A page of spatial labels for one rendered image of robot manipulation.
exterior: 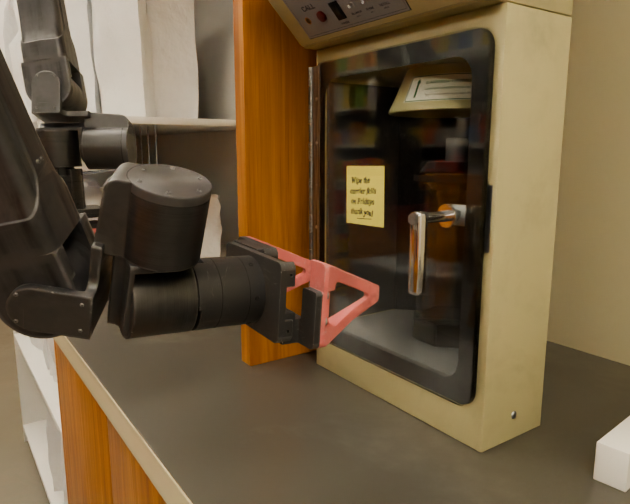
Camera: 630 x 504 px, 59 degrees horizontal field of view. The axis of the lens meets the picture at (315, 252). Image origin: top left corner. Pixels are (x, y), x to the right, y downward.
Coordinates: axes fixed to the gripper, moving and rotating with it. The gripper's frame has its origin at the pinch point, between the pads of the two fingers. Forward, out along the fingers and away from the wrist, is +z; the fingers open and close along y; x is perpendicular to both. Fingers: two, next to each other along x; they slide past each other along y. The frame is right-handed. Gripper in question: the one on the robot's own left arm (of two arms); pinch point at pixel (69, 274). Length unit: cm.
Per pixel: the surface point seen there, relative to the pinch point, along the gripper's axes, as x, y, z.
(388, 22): -32, 30, -31
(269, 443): -30.4, 13.7, 16.5
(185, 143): 142, 76, -20
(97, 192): 93, 27, -5
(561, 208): -27, 75, -6
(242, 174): -7.7, 23.5, -13.1
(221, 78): 105, 76, -42
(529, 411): -46, 40, 14
